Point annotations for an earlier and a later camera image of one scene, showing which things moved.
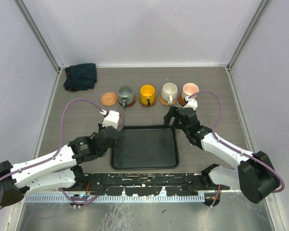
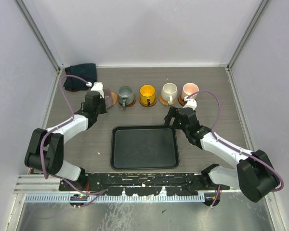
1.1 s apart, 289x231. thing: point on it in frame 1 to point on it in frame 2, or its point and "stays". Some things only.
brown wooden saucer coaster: x=130 y=105 stays
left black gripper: x=100 y=126 to x=102 y=110
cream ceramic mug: x=169 y=92 stays
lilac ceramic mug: x=121 y=120 to x=108 y=96
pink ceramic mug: x=188 y=89 stays
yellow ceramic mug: x=147 y=94 stays
